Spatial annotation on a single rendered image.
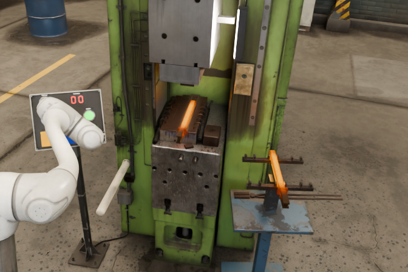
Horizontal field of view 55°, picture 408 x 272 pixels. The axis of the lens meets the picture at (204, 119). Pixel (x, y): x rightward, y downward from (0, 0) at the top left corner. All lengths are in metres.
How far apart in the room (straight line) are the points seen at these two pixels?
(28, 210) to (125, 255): 1.71
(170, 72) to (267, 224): 0.90
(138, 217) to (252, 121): 1.09
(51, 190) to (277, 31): 1.30
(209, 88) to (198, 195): 0.68
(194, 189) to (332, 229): 1.28
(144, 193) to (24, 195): 1.54
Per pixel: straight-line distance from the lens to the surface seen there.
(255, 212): 2.12
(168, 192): 2.30
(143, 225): 2.83
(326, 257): 2.94
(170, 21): 1.87
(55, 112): 1.64
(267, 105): 2.14
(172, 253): 2.66
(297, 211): 2.18
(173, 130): 2.11
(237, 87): 2.07
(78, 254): 2.84
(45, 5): 6.46
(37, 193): 1.13
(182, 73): 1.94
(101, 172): 3.46
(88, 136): 1.62
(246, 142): 2.26
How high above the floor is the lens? 2.12
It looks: 31 degrees down
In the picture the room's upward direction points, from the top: 3 degrees clockwise
